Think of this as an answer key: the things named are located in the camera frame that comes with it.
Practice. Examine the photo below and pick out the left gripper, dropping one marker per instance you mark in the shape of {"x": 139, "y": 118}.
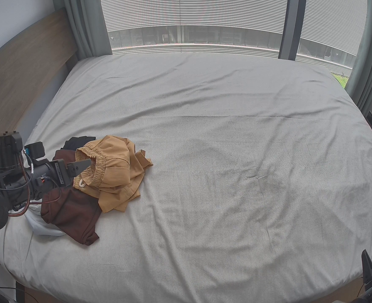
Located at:
{"x": 47, "y": 177}

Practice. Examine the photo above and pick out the mustard yellow shorts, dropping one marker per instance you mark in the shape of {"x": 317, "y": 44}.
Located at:
{"x": 116, "y": 166}

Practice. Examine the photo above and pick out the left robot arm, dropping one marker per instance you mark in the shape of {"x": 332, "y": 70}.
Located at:
{"x": 7, "y": 153}

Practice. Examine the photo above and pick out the bed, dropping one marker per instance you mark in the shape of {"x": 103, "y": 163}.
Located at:
{"x": 224, "y": 156}

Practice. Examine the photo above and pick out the black garment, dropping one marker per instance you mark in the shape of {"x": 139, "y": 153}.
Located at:
{"x": 75, "y": 142}

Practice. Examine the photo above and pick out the dark brown shorts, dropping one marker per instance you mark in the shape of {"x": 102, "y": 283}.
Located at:
{"x": 72, "y": 213}

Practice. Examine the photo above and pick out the white garment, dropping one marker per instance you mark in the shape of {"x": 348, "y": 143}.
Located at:
{"x": 43, "y": 227}

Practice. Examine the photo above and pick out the grey-green curtain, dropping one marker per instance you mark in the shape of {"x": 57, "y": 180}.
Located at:
{"x": 371, "y": 58}
{"x": 85, "y": 17}

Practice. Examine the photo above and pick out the window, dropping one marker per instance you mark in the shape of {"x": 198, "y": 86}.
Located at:
{"x": 192, "y": 11}

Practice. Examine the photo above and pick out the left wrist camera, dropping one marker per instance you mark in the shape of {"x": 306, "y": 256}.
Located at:
{"x": 36, "y": 150}

